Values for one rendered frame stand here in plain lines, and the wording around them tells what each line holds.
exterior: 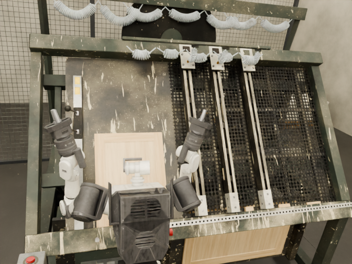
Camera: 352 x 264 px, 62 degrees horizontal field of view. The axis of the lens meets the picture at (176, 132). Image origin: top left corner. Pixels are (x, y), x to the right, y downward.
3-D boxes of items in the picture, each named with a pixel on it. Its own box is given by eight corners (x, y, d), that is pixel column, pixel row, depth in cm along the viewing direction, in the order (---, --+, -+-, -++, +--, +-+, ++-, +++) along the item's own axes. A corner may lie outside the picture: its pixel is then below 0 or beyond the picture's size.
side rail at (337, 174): (330, 201, 227) (342, 201, 217) (302, 71, 254) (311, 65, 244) (339, 200, 229) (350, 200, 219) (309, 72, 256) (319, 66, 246)
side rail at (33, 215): (29, 234, 168) (24, 235, 157) (33, 59, 195) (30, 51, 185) (40, 233, 169) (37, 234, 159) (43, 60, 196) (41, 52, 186)
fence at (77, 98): (74, 230, 169) (74, 230, 165) (73, 78, 192) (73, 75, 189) (84, 229, 170) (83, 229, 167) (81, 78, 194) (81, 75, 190)
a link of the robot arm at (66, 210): (89, 216, 155) (100, 208, 137) (64, 224, 148) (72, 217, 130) (83, 195, 158) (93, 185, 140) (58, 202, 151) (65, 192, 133)
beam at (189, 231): (28, 257, 165) (23, 260, 154) (28, 234, 168) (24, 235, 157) (342, 217, 226) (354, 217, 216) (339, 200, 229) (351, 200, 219)
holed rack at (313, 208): (128, 232, 172) (128, 232, 171) (128, 227, 172) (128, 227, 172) (352, 206, 218) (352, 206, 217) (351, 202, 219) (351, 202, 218)
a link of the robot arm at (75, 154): (67, 140, 144) (74, 160, 148) (52, 150, 135) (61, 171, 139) (86, 139, 140) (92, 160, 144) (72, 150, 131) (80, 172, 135)
